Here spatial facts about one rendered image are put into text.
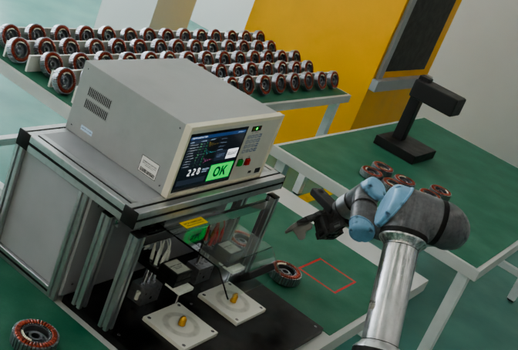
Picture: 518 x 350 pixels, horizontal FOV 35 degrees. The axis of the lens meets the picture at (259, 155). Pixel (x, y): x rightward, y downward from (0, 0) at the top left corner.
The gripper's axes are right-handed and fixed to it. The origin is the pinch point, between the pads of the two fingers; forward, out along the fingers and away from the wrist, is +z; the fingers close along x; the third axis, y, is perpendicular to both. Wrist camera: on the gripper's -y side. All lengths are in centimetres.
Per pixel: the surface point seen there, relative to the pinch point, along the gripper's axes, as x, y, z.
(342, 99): 184, -142, 109
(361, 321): 15.7, 31.0, 2.2
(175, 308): -52, 22, 5
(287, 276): -2.4, 11.6, 9.6
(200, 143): -60, -8, -34
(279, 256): 7.8, -0.4, 21.3
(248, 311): -28.7, 24.7, 2.4
